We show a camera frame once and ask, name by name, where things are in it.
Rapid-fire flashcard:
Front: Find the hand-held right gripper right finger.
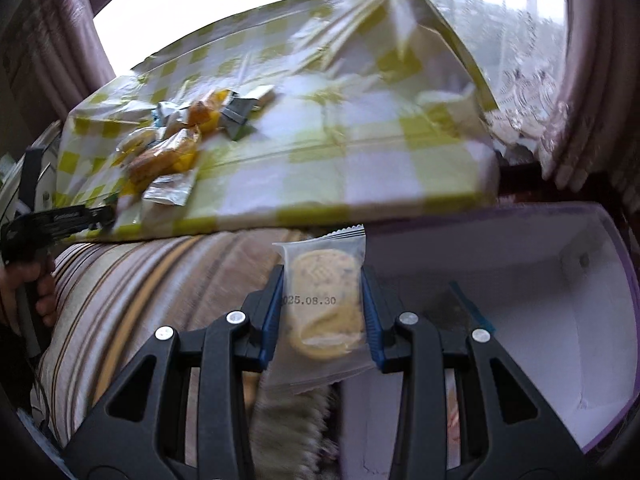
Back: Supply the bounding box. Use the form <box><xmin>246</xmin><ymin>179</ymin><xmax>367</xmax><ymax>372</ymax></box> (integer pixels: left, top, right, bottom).
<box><xmin>360</xmin><ymin>264</ymin><xmax>587</xmax><ymax>480</ymax></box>

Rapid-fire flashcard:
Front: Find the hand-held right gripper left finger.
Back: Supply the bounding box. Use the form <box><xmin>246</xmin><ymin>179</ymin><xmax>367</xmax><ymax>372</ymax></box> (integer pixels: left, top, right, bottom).
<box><xmin>62</xmin><ymin>265</ymin><xmax>287</xmax><ymax>480</ymax></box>

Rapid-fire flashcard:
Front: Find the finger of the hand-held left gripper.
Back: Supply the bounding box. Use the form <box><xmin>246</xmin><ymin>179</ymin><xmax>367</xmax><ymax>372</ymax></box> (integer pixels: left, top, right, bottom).
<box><xmin>52</xmin><ymin>205</ymin><xmax>120</xmax><ymax>237</ymax></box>

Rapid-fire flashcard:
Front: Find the clear round biscuit packet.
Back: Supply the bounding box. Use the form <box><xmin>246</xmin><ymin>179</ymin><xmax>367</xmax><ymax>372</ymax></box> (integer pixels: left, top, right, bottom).
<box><xmin>260</xmin><ymin>225</ymin><xmax>376</xmax><ymax>395</ymax></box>

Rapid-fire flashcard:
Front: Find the silver white snack packet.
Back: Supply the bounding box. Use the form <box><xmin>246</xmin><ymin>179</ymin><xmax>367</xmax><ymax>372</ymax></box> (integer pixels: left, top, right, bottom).
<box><xmin>141</xmin><ymin>169</ymin><xmax>199</xmax><ymax>208</ymax></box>

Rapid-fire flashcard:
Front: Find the white box with purple rim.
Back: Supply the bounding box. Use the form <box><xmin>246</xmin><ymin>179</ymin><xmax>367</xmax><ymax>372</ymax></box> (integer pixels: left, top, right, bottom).
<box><xmin>340</xmin><ymin>200</ymin><xmax>637</xmax><ymax>480</ymax></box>

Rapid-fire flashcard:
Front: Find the yellow orange pastry packet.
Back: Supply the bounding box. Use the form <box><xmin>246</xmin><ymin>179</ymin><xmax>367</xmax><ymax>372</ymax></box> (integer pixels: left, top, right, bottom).
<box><xmin>126</xmin><ymin>127</ymin><xmax>202</xmax><ymax>187</ymax></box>
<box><xmin>186</xmin><ymin>88</ymin><xmax>237</xmax><ymax>134</ymax></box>

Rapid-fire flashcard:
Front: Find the person's left hand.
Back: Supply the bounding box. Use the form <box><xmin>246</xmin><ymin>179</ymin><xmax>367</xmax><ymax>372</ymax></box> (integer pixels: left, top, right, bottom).
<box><xmin>0</xmin><ymin>259</ymin><xmax>59</xmax><ymax>333</ymax></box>

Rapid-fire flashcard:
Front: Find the striped beige sofa cushion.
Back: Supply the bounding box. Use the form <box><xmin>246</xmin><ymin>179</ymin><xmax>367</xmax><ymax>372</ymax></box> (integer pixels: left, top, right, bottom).
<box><xmin>29</xmin><ymin>229</ymin><xmax>351</xmax><ymax>480</ymax></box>

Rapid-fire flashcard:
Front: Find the pale yellow snack packet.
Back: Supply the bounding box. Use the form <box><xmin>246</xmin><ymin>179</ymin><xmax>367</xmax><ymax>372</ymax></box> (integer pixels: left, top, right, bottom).
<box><xmin>115</xmin><ymin>127</ymin><xmax>162</xmax><ymax>159</ymax></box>

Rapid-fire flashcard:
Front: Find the silver blue snack packet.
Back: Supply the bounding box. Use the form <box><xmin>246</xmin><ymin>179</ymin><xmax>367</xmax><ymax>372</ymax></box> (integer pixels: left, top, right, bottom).
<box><xmin>151</xmin><ymin>99</ymin><xmax>189</xmax><ymax>132</ymax></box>

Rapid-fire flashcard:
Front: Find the yellow checkered tablecloth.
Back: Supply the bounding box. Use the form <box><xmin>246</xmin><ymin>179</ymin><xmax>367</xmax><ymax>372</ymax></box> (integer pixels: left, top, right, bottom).
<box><xmin>54</xmin><ymin>0</ymin><xmax>502</xmax><ymax>242</ymax></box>

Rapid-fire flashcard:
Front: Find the dark grey snack packet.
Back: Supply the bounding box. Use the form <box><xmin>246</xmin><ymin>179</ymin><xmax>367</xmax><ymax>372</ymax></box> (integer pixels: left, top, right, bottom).
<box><xmin>219</xmin><ymin>96</ymin><xmax>259</xmax><ymax>139</ymax></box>

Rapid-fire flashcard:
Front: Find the brown curtain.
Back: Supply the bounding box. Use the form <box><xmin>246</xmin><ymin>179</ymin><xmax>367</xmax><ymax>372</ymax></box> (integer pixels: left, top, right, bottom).
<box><xmin>0</xmin><ymin>0</ymin><xmax>118</xmax><ymax>128</ymax></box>
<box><xmin>537</xmin><ymin>0</ymin><xmax>640</xmax><ymax>198</ymax></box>

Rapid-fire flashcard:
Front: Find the beige snack packet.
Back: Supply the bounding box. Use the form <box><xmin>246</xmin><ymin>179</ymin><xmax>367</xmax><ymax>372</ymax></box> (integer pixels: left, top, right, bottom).
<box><xmin>239</xmin><ymin>82</ymin><xmax>277</xmax><ymax>109</ymax></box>

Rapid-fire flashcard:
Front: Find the white lace curtain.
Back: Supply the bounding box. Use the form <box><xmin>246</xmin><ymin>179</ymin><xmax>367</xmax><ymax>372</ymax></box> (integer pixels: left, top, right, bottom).
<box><xmin>337</xmin><ymin>0</ymin><xmax>576</xmax><ymax>153</ymax></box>

